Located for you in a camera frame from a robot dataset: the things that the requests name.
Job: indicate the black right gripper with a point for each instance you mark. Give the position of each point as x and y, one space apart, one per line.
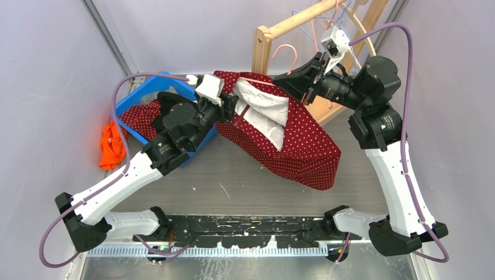
301 80

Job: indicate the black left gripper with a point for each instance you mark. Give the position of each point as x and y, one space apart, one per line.
225 111

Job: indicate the black garment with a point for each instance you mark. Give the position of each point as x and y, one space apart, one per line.
166 101

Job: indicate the red polka dot garment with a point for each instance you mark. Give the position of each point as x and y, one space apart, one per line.
137 120
278 131

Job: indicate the light blue hanger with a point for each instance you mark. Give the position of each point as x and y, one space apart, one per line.
346 11

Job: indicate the wooden hanger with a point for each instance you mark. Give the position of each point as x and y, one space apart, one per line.
364 16

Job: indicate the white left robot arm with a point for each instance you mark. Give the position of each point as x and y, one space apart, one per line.
89 217

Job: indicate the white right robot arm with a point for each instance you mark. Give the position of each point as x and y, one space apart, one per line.
378 128

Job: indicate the blue plastic bin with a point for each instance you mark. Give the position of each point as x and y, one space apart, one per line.
149 90

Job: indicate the orange cloth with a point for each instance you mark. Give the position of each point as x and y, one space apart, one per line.
111 145

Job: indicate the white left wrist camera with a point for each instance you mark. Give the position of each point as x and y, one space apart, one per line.
208 86

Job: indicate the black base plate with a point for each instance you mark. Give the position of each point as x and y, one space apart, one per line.
243 232

